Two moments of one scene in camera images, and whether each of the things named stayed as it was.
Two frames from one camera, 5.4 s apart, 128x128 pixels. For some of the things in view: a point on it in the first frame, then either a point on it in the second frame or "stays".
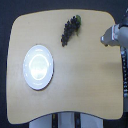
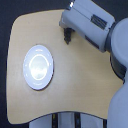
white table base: x=67 y=119 stays
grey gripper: x=112 y=37 to x=88 y=19
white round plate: x=38 y=67 stays
